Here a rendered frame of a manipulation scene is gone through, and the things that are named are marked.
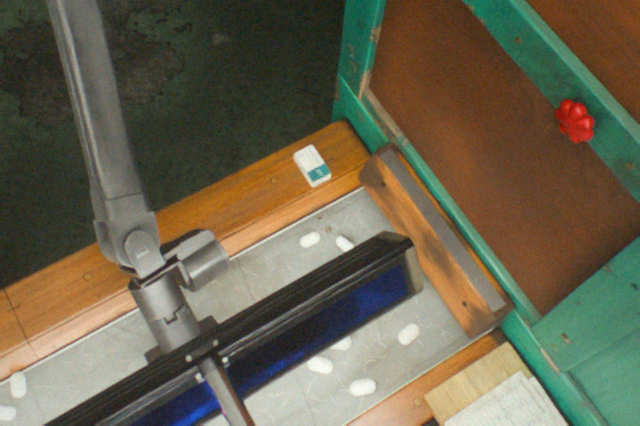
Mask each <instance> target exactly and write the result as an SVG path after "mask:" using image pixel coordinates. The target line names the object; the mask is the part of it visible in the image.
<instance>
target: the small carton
mask: <svg viewBox="0 0 640 426"><path fill-rule="evenodd" d="M293 159H294V161H295V162H296V164H297V165H298V168H299V169H301V171H302V172H303V174H304V175H305V177H306V178H307V180H308V181H309V183H310V184H311V186H312V187H314V186H315V185H317V184H319V183H322V182H324V181H326V180H328V179H330V178H331V171H330V170H329V168H328V167H327V164H326V163H325V162H324V160H323V159H322V157H320V156H319V154H318V153H317V151H316V150H315V148H314V147H313V145H311V146H309V147H307V148H305V149H303V150H301V151H298V152H296V153H294V158H293Z"/></svg>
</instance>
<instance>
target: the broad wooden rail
mask: <svg viewBox="0 0 640 426"><path fill-rule="evenodd" d="M311 145H313V147H314V148H315V150H316V151H317V153H318V154H319V156H320V157H322V159H323V160H324V162H325V163H326V164H327V167H328V168H329V170H330V171H331V178H330V179H328V180H326V181H324V182H322V183H319V184H317V185H315V186H314V187H312V186H311V184H310V183H309V181H308V180H307V178H306V177H305V175H304V174H303V172H302V171H301V169H299V168H298V165H297V164H296V162H295V161H294V159H293V158H294V153H296V152H298V151H301V150H303V149H305V148H307V147H309V146H311ZM371 156H372V154H371V152H370V151H369V150H368V148H367V147H366V144H365V143H364V142H362V140H361V139H360V137H359V136H358V135H357V133H356V132H355V130H354V129H353V128H352V126H351V125H350V122H349V121H348V120H347V118H341V119H339V120H337V121H335V122H333V124H331V125H329V126H327V127H325V128H323V129H320V130H318V131H316V132H314V133H312V134H310V135H308V136H306V137H305V138H303V139H301V140H298V141H296V142H294V143H292V145H290V146H288V147H286V148H284V149H282V150H280V151H277V152H275V153H273V154H271V155H269V156H267V157H265V158H263V159H261V160H258V161H256V162H254V163H252V164H250V165H248V167H246V168H244V169H242V170H240V171H237V172H235V173H233V174H231V175H229V176H227V177H225V178H223V179H221V180H218V181H216V182H214V183H212V184H210V185H209V186H207V188H205V189H203V190H200V191H198V192H196V193H194V194H192V195H190V196H188V197H186V198H183V199H181V200H179V201H177V202H175V203H173V204H171V205H169V206H166V208H164V209H162V210H160V211H158V212H156V213H155V217H156V222H157V227H158V232H159V236H160V246H162V245H163V243H165V242H170V241H171V240H174V239H176V238H178V237H180V236H182V235H184V234H187V233H189V232H191V230H195V229H201V230H209V231H211V232H212V233H213V234H214V236H215V238H216V239H217V240H218V241H219V242H220V244H222V245H223V246H224V248H225V251H226V252H227V254H228V256H229V259H230V258H232V257H234V256H235V255H237V254H239V253H242V252H244V251H246V249H248V248H249V247H251V246H253V245H255V244H257V243H260V242H261V241H263V240H265V239H267V238H269V237H271V236H273V235H274V234H276V233H278V232H281V231H283V229H285V228H287V227H288V226H290V225H292V224H294V223H296V222H298V221H299V220H302V219H304V218H306V217H308V216H310V215H312V214H313V213H315V212H317V211H319V210H322V208H324V207H326V206H327V205H329V204H331V203H333V202H335V201H337V200H338V199H340V198H343V197H345V196H347V195H349V194H351V193H352V192H354V191H356V190H358V189H360V187H362V184H361V183H360V182H359V180H358V179H357V178H358V174H359V172H360V170H361V169H362V168H364V165H365V164H366V163H367V162H368V160H369V159H370V158H371ZM133 278H134V276H132V275H129V274H125V273H123V272H121V271H120V269H119V267H118V266H117V264H116V263H114V262H110V261H108V260H107V259H106V258H105V256H104V255H103V254H102V252H101V250H100V247H99V243H97V242H96V243H94V244H92V245H90V246H88V247H86V248H83V249H81V250H79V251H77V252H75V253H73V254H72V255H70V256H68V257H66V258H64V259H61V260H59V261H57V262H55V263H53V264H50V265H48V266H46V268H44V269H42V270H39V271H37V272H35V273H33V274H31V275H30V276H27V277H25V278H23V280H21V281H18V282H16V283H14V284H12V285H10V286H7V287H5V288H3V289H1V291H0V383H1V382H3V381H5V380H7V379H8V378H11V377H12V375H13V373H15V372H21V371H23V370H25V369H27V368H30V367H32V366H34V364H35V363H37V362H39V361H42V360H44V359H46V358H48V357H49V356H52V355H53V354H54V353H56V352H58V351H60V350H62V349H64V348H66V347H68V346H70V345H73V343H75V342H76V341H78V340H80V339H82V338H85V337H87V336H89V335H90V334H92V332H94V331H97V330H99V329H101V328H102V327H104V326H106V325H109V324H111V323H113V321H115V320H116V319H118V318H121V317H123V316H125V315H127V314H129V313H130V312H133V311H135V309H137V308H138V306H137V304H136V302H135V300H134V298H133V297H132V295H131V292H130V290H128V288H127V285H129V284H130V282H131V281H130V280H132V279H133Z"/></svg>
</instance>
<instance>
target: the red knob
mask: <svg viewBox="0 0 640 426"><path fill-rule="evenodd" d="M555 116H556V118H557V120H558V121H559V122H560V123H559V129H560V131H561V132H562V133H564V134H569V138H570V140H571V141H572V142H574V143H579V142H582V141H589V140H590V139H592V137H593V130H592V128H593V126H594V119H593V118H592V117H591V116H589V114H588V112H587V111H586V109H585V107H584V105H583V104H582V103H580V102H575V103H574V102H573V101H572V100H570V99H564V100H562V101H561V102H560V107H559V108H558V109H557V110H556V112H555Z"/></svg>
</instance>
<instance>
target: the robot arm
mask: <svg viewBox="0 0 640 426"><path fill-rule="evenodd" d="M46 3H47V8H48V11H49V14H50V16H51V21H52V25H53V30H54V35H55V39H56V44H58V49H59V54H60V58H61V63H62V68H63V72H64V77H66V82H67V86H68V92H69V96H70V100H71V106H72V110H73V113H74V114H75V120H76V124H77V129H78V133H79V138H80V143H81V147H82V151H83V157H85V161H86V166H87V171H88V176H89V181H90V196H91V202H92V207H93V212H94V216H95V219H94V220H93V224H94V229H95V233H96V237H97V243H99V247H100V250H101V252H102V254H103V255H104V256H105V258H106V259H107V260H108V261H110V262H114V263H116V264H117V266H118V267H119V269H120V271H121V272H123V273H125V274H129V275H132V276H134V278H133V279H132V280H130V281H131V282H130V284H129V285H127V288H128V290H130V292H131V295H132V297H133V298H134V300H135V302H136V304H137V306H138V308H139V309H140V312H141V314H142V316H143V318H144V320H145V321H146V323H148V324H147V325H149V327H150V330H151V332H152V333H153V335H154V337H155V339H156V341H157V343H158V346H156V347H154V348H152V349H150V350H148V351H146V352H145V353H144V357H145V359H146V361H147V364H149V363H151V362H154V361H156V360H158V358H159V357H161V356H163V355H165V354H167V353H169V352H171V351H173V350H174V349H176V348H178V346H181V345H183V344H184V343H186V342H188V341H190V340H191V339H193V338H196V337H198V336H199V335H201V333H203V332H205V331H207V330H208V329H210V328H213V327H215V326H216V325H218V322H217V321H216V319H215V318H214V316H213V315H208V316H206V317H204V318H203V320H201V321H199V322H198V321H197V319H196V316H195V314H194V312H193V310H191V308H190V306H189V304H188V303H187V301H186V298H185V296H184V294H183V292H182V290H181V288H180V286H179V284H180V285H181V286H182V287H183V288H184V289H187V290H189V291H191V292H193V293H195V292H197V291H198V290H200V289H201V288H203V287H204V286H207V284H208V283H210V282H211V281H212V280H214V279H215V278H217V277H218V276H220V275H221V274H224V273H225V272H227V271H228V270H230V269H231V262H230V259H229V256H228V254H227V252H226V251H225V248H224V246H223V245H222V244H220V242H219V241H218V240H217V239H216V238H215V236H214V234H213V233H212V232H211V231H209V230H201V229H195V230H191V232H189V233H187V234H184V235H182V236H180V237H178V238H176V239H174V240H171V241H170V242H165V243H163V245H162V246H160V236H159V232H158V227H157V222H156V217H155V212H154V211H151V210H150V205H149V200H148V196H147V192H146V188H145V184H144V182H143V180H142V178H141V175H140V171H139V166H138V162H136V158H135V154H134V148H133V144H132V139H131V134H130V129H129V124H128V120H127V115H126V114H125V110H124V105H123V101H122V95H121V91H120V86H119V80H118V76H117V71H115V67H114V61H113V57H112V52H111V47H110V42H109V38H108V34H107V32H106V27H105V23H104V17H103V13H102V7H101V2H99V0H46ZM178 283H179V284H178Z"/></svg>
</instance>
